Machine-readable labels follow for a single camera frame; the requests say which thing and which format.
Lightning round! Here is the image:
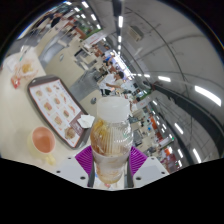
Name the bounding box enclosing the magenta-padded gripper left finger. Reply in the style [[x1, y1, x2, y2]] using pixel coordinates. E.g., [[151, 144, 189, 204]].
[[54, 145, 97, 189]]

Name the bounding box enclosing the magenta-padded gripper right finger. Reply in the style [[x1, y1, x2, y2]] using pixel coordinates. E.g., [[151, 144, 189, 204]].
[[126, 145, 171, 188]]

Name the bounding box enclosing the clear white-capped drink bottle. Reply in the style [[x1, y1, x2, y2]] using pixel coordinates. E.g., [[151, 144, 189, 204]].
[[89, 96, 134, 185]]

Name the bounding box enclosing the yellow mug with pink inside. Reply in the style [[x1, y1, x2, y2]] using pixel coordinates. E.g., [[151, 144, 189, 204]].
[[27, 126, 57, 166]]

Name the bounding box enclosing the white paper napkin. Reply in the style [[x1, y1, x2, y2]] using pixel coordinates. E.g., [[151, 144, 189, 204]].
[[77, 114, 96, 129]]

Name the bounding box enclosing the dark tray with printed liner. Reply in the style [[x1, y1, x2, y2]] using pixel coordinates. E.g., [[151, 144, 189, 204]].
[[27, 74, 93, 150]]

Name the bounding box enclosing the group of ceiling lights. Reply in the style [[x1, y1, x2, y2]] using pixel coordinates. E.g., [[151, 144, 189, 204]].
[[63, 0, 223, 168]]

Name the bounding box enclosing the person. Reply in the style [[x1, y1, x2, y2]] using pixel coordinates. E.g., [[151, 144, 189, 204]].
[[99, 71, 126, 96], [106, 51, 118, 67]]

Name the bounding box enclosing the group of beige chairs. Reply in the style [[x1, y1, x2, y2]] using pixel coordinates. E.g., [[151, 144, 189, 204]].
[[33, 6, 141, 101]]

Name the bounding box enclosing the crumpled food wrapper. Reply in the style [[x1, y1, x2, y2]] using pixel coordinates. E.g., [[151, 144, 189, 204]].
[[9, 58, 38, 89]]

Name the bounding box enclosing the ceiling air conditioner unit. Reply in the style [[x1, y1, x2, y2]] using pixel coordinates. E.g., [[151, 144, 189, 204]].
[[128, 25, 145, 42]]

